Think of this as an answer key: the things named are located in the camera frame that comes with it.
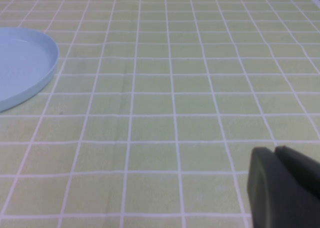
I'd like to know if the green checkered tablecloth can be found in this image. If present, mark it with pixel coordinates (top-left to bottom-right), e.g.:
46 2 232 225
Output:
0 0 320 228

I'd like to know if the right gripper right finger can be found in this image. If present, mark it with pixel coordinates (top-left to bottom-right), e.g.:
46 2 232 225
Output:
273 144 320 187

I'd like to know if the light blue round plate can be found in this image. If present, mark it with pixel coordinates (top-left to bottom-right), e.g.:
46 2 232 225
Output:
0 26 60 113

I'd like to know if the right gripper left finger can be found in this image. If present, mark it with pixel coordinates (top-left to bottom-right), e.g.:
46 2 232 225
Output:
246 146 320 228

